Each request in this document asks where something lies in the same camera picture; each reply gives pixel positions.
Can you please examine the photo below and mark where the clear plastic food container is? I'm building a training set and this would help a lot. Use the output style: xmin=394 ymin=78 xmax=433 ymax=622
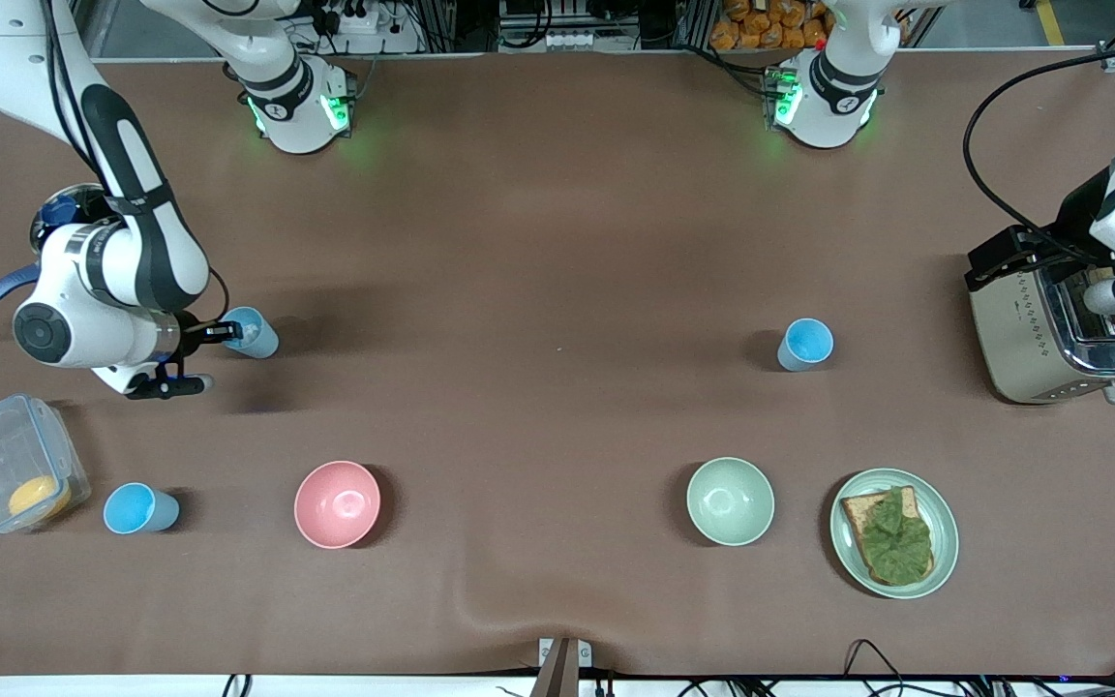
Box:
xmin=0 ymin=392 xmax=92 ymax=535

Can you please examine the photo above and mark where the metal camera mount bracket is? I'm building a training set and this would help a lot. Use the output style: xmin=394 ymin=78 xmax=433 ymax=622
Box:
xmin=530 ymin=637 xmax=592 ymax=697

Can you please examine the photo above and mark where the blue plastic cup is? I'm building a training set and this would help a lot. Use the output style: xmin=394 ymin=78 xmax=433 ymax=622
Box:
xmin=103 ymin=482 xmax=181 ymax=535
xmin=776 ymin=318 xmax=835 ymax=373

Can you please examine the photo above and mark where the pale green plate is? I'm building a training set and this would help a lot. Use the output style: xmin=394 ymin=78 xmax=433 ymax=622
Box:
xmin=829 ymin=469 xmax=960 ymax=600

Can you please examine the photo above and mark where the bag of orange fruit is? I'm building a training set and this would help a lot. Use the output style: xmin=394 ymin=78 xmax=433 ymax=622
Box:
xmin=709 ymin=0 xmax=834 ymax=51

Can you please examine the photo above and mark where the brown table mat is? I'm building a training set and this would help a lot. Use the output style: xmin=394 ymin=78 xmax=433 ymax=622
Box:
xmin=0 ymin=48 xmax=1115 ymax=679

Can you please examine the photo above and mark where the white power strip with plugs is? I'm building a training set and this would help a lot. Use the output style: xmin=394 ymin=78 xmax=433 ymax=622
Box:
xmin=320 ymin=0 xmax=386 ymax=35

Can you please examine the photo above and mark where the orange round food piece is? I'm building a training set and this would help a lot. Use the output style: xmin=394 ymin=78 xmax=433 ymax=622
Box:
xmin=8 ymin=474 xmax=73 ymax=519

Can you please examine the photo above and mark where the pink bowl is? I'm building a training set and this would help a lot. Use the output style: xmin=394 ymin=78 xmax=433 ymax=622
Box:
xmin=293 ymin=460 xmax=382 ymax=550

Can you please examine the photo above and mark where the silver beige toaster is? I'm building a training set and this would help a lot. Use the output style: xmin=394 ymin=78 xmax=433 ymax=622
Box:
xmin=967 ymin=259 xmax=1115 ymax=406

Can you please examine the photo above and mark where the black looped cable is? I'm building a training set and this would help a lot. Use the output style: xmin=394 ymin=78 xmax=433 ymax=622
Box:
xmin=843 ymin=639 xmax=907 ymax=697

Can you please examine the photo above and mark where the glass lid with blue knob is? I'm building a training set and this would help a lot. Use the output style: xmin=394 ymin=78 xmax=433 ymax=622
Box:
xmin=30 ymin=184 xmax=113 ymax=243

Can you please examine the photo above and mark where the blue cup holding white paper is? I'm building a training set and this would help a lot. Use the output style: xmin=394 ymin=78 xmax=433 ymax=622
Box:
xmin=224 ymin=306 xmax=280 ymax=360

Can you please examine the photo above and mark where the bread slice under lettuce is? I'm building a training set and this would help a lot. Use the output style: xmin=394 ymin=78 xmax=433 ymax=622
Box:
xmin=840 ymin=486 xmax=936 ymax=587

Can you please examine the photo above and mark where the green lettuce leaf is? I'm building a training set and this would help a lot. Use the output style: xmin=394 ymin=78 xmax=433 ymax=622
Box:
xmin=858 ymin=487 xmax=934 ymax=585

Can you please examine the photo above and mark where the black cable bundle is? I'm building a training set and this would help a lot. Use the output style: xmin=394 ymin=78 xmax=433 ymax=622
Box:
xmin=964 ymin=668 xmax=1115 ymax=697

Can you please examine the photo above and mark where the pale green bowl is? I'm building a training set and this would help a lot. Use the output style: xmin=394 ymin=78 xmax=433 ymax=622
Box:
xmin=685 ymin=457 xmax=776 ymax=547

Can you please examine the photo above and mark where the long white power strip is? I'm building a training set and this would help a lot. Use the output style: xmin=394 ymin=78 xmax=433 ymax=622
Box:
xmin=499 ymin=29 xmax=655 ymax=54

